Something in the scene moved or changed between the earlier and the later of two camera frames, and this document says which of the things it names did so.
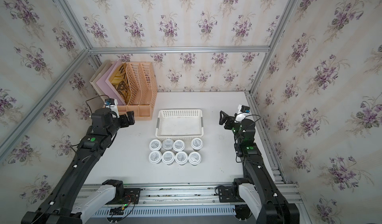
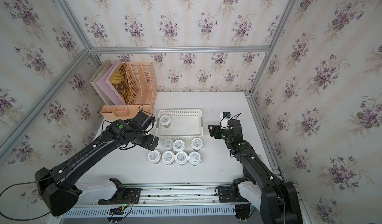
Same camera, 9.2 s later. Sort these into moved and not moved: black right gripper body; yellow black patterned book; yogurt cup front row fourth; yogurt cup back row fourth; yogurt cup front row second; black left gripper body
Moved: black left gripper body; black right gripper body
Not moved: yogurt cup front row fourth; yellow black patterned book; yogurt cup front row second; yogurt cup back row fourth
